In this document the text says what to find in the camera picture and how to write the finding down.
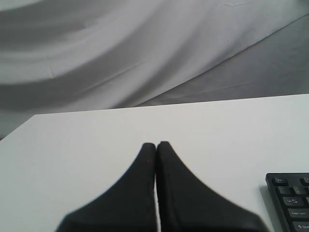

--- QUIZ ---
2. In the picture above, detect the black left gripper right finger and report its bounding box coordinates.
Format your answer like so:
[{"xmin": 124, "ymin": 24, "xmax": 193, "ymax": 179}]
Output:
[{"xmin": 156, "ymin": 142, "xmax": 267, "ymax": 232}]

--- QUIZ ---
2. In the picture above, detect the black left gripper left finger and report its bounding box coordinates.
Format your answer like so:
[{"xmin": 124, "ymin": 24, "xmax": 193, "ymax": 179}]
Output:
[{"xmin": 57, "ymin": 143, "xmax": 156, "ymax": 232}]

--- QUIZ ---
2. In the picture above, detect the black acer keyboard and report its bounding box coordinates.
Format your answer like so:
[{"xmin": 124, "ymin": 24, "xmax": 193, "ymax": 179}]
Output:
[{"xmin": 266, "ymin": 173, "xmax": 309, "ymax": 232}]

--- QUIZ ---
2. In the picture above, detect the white backdrop cloth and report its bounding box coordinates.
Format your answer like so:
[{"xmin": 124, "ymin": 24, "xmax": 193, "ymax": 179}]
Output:
[{"xmin": 0, "ymin": 0, "xmax": 309, "ymax": 138}]

